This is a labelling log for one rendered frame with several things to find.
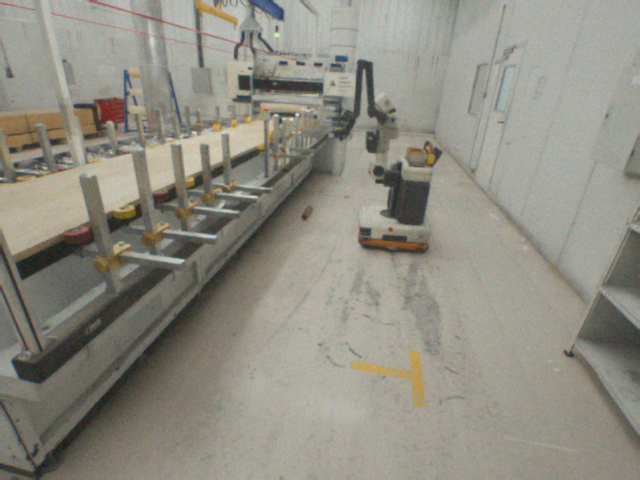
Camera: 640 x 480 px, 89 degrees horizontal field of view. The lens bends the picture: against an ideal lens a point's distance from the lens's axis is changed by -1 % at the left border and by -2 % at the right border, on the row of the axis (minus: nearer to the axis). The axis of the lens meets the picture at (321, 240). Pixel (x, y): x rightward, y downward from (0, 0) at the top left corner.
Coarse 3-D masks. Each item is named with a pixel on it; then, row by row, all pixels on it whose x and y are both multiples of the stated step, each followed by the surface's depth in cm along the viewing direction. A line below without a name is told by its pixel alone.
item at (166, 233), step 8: (128, 232) 145; (136, 232) 144; (168, 232) 142; (176, 232) 142; (184, 232) 142; (184, 240) 141; (192, 240) 141; (200, 240) 140; (208, 240) 139; (216, 240) 141
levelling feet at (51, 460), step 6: (234, 252) 292; (198, 294) 237; (204, 294) 240; (198, 300) 235; (138, 360) 180; (144, 360) 181; (144, 366) 179; (48, 456) 129; (54, 456) 132; (60, 456) 133; (42, 462) 131; (48, 462) 130; (54, 462) 131; (60, 462) 131; (48, 468) 129; (54, 468) 129
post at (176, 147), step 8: (176, 144) 147; (176, 152) 148; (176, 160) 150; (176, 168) 151; (184, 168) 154; (176, 176) 153; (184, 176) 155; (176, 184) 155; (184, 184) 156; (176, 192) 156; (184, 192) 157; (184, 200) 158; (184, 208) 159; (184, 224) 163
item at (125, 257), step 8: (72, 248) 121; (80, 248) 121; (88, 248) 122; (88, 256) 122; (120, 256) 119; (128, 256) 118; (136, 256) 118; (144, 256) 119; (152, 256) 119; (160, 256) 119; (144, 264) 118; (152, 264) 118; (160, 264) 117; (168, 264) 116; (176, 264) 116; (184, 264) 118
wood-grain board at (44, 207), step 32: (256, 128) 407; (128, 160) 223; (160, 160) 228; (192, 160) 232; (0, 192) 154; (32, 192) 156; (64, 192) 158; (128, 192) 163; (0, 224) 122; (32, 224) 124; (64, 224) 125
